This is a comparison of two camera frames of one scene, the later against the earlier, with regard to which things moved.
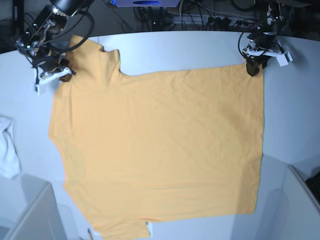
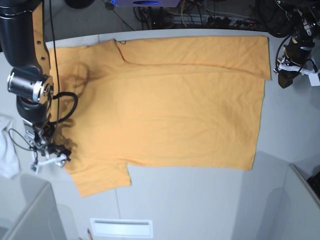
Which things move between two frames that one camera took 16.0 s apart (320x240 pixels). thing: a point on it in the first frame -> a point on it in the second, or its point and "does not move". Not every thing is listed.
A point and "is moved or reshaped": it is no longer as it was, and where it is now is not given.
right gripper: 260,46 -> 287,71
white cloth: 10,166 does not move
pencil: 90,235 does not move
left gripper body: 49,60 -> 43,133
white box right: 299,217 does not move
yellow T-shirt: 173,146 is moved or reshaped
